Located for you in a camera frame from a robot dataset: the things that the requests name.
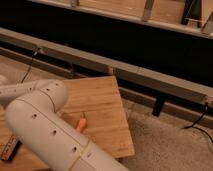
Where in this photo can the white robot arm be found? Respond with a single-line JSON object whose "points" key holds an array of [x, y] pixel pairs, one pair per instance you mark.
{"points": [[31, 114]]}

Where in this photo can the orange carrot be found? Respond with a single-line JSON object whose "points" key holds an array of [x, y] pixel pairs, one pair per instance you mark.
{"points": [[82, 124]]}

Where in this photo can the black orange snack bar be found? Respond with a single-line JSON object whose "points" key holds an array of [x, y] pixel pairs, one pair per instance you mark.
{"points": [[9, 149]]}

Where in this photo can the grey metal rail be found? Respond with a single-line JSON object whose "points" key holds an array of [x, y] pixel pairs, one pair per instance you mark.
{"points": [[161, 82]]}

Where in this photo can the black rail bracket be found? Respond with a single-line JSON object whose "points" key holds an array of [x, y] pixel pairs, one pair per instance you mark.
{"points": [[159, 103]]}

